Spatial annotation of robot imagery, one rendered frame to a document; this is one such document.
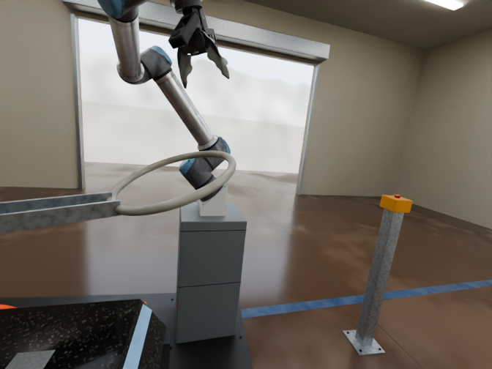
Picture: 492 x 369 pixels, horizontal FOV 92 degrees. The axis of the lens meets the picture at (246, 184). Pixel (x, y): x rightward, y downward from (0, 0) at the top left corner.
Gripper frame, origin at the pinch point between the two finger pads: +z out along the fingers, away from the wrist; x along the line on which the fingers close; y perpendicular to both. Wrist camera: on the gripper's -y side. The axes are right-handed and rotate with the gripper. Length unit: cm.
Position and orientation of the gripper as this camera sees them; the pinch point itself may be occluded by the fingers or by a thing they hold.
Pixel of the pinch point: (205, 85)
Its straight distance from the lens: 76.6
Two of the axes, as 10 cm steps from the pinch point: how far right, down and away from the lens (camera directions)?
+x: -9.3, 0.3, 3.8
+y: 3.2, -4.8, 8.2
